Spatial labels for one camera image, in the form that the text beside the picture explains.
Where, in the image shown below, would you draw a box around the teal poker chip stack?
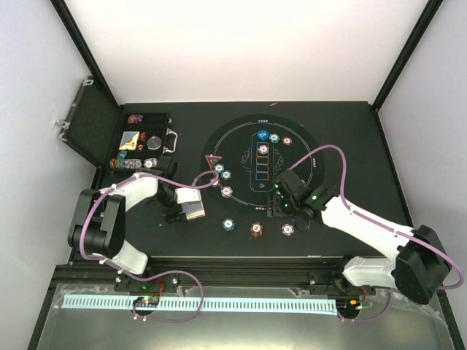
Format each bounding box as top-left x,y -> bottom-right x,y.
222,218 -> 235,231

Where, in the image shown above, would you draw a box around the loose blue-white chips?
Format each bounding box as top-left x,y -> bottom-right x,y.
143,157 -> 158,169

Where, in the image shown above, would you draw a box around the round black poker mat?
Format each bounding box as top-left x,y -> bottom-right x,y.
203,114 -> 318,220

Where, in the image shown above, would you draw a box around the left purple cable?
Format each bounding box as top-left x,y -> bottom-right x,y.
79,171 -> 220,323

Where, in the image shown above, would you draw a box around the clear dealer button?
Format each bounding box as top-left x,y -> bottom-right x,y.
147,136 -> 162,150

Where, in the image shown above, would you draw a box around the chips row in case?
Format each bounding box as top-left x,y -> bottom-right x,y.
109,151 -> 142,170

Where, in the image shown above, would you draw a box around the card box in case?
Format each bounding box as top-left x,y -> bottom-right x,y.
118,131 -> 140,151

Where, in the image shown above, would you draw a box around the purple chip mat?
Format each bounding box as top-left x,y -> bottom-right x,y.
258,144 -> 269,155

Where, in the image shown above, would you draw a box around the light blue slotted strip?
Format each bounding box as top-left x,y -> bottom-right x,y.
61,295 -> 337,316

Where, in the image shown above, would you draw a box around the purple poker chip stack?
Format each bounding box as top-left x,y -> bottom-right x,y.
282,224 -> 295,236

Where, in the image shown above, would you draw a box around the red triangular all-in button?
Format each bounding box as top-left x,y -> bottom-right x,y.
205,155 -> 222,170

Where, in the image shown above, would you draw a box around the deck of playing cards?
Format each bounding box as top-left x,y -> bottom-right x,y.
182,201 -> 206,221

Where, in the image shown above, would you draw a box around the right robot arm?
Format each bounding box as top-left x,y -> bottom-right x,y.
271,170 -> 453,305

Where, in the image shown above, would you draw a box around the purple cable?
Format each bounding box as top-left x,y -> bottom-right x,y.
290,144 -> 466,324
79,171 -> 220,323

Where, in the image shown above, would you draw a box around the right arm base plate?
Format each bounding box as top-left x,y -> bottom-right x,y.
308,270 -> 376,296

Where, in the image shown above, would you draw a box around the red-brown poker chip stack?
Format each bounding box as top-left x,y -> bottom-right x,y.
250,222 -> 263,238

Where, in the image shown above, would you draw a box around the black poker chip case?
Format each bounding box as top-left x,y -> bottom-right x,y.
55,77 -> 179,171

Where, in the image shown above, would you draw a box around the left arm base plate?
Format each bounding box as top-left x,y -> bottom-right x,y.
112,273 -> 180,295

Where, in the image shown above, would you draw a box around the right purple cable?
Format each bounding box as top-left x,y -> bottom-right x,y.
290,144 -> 466,324

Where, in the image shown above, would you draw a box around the purple chips in case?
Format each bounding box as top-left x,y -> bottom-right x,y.
128,114 -> 144,124

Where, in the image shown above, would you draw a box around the blue round blind button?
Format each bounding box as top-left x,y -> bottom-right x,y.
255,130 -> 269,141

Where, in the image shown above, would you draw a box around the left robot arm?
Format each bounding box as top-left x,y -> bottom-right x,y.
67,157 -> 205,291

